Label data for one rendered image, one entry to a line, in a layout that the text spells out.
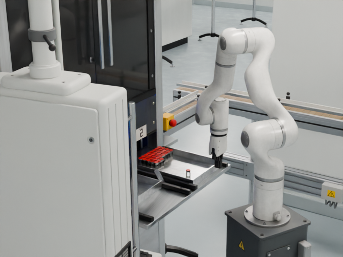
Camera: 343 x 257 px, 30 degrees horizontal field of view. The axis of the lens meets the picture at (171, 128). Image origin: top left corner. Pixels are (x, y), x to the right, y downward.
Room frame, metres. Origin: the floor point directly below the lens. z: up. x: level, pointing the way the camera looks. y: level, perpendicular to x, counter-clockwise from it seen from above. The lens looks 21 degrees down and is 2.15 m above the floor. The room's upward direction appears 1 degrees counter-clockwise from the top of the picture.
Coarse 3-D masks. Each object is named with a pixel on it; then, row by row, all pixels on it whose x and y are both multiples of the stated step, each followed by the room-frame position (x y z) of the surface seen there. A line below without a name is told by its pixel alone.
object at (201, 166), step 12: (180, 156) 2.91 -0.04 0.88; (192, 156) 2.87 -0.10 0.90; (204, 156) 2.84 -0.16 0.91; (144, 168) 2.72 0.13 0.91; (168, 168) 2.77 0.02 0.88; (180, 168) 2.77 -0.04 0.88; (192, 168) 2.77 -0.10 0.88; (204, 168) 2.77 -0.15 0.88; (216, 168) 2.75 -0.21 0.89; (180, 180) 2.61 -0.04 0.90; (192, 180) 2.57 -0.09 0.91
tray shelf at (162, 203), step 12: (228, 168) 2.79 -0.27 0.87; (204, 180) 2.64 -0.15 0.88; (156, 192) 2.52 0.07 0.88; (168, 192) 2.52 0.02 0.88; (192, 192) 2.52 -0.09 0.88; (144, 204) 2.41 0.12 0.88; (156, 204) 2.41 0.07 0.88; (168, 204) 2.41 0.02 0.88; (180, 204) 2.44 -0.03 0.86; (156, 216) 2.31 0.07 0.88; (144, 228) 2.24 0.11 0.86
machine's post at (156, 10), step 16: (160, 0) 3.04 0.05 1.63; (160, 16) 3.04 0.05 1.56; (160, 32) 3.04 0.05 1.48; (160, 48) 3.03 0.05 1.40; (160, 64) 3.03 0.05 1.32; (160, 80) 3.03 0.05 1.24; (160, 96) 3.03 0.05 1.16; (160, 112) 3.03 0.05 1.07; (160, 128) 3.03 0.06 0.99; (160, 144) 3.02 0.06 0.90; (160, 224) 3.01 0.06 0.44; (160, 240) 3.01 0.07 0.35
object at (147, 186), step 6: (138, 174) 2.63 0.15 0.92; (138, 180) 2.63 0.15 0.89; (144, 180) 2.61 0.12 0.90; (150, 180) 2.60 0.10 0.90; (156, 180) 2.58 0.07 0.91; (138, 186) 2.58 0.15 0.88; (144, 186) 2.58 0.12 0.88; (150, 186) 2.58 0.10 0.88; (156, 186) 2.53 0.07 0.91; (138, 192) 2.52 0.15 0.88; (144, 192) 2.46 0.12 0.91; (150, 192) 2.49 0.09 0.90; (138, 198) 2.42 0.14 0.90; (144, 198) 2.46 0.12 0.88
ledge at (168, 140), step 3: (165, 138) 3.16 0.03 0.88; (168, 138) 3.16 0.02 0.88; (171, 138) 3.16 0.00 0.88; (174, 138) 3.16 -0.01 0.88; (177, 138) 3.16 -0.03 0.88; (165, 141) 3.12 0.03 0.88; (168, 141) 3.12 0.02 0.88; (171, 141) 3.12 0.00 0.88; (174, 141) 3.13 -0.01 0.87; (177, 141) 3.16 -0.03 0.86; (165, 144) 3.07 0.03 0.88; (168, 144) 3.09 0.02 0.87; (171, 144) 3.11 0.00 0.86
